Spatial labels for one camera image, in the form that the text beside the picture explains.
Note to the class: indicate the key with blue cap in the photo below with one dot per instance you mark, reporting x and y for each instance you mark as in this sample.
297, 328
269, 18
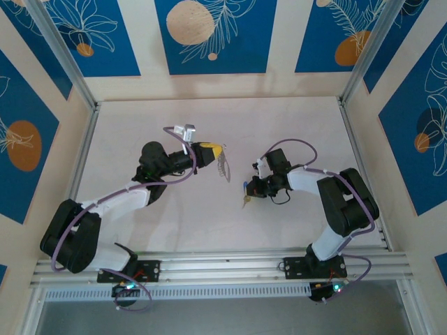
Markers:
247, 200

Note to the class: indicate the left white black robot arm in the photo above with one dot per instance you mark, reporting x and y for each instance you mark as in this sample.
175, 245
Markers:
115, 202

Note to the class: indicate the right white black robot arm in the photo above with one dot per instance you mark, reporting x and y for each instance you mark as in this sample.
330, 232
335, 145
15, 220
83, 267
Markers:
349, 202

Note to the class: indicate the right black controller board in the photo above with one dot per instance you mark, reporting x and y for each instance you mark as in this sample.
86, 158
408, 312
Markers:
328, 289

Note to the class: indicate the black controller board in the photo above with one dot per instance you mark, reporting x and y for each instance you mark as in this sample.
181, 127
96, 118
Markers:
125, 289
328, 289

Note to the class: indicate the left black controller board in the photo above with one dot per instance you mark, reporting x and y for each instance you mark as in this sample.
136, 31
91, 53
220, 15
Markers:
125, 289

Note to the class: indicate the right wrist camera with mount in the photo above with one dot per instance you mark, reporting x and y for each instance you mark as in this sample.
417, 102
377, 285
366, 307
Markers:
261, 167

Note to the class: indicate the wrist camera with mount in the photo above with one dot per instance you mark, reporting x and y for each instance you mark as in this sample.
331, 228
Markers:
189, 132
261, 167

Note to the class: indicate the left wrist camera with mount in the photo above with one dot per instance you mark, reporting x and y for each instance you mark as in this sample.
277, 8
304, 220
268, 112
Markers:
189, 132

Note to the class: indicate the left aluminium side rail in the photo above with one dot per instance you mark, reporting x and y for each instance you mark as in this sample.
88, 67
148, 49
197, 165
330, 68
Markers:
84, 153

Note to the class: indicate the aluminium side rail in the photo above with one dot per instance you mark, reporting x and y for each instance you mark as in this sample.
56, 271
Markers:
351, 139
84, 153

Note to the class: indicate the right aluminium side rail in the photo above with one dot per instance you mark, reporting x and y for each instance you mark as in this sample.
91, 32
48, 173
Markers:
351, 139

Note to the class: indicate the aluminium front rail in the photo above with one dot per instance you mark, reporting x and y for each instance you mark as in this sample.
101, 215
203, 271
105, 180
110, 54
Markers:
227, 267

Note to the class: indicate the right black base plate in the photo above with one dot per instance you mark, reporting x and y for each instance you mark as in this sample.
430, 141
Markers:
295, 268

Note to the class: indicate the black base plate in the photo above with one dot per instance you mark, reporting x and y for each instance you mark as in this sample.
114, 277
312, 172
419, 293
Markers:
152, 270
295, 268

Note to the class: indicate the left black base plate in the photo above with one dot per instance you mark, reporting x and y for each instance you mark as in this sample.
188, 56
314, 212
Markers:
152, 270

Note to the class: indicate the left aluminium corner post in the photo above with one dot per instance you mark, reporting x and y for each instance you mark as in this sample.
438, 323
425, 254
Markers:
63, 52

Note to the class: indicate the aluminium corner post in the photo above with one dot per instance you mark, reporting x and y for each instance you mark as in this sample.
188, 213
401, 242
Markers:
63, 52
375, 52

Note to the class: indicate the right aluminium corner post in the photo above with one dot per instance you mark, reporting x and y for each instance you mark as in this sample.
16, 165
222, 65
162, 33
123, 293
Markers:
375, 52

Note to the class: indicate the aluminium frame leg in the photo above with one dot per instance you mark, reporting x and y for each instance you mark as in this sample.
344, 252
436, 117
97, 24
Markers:
412, 307
33, 310

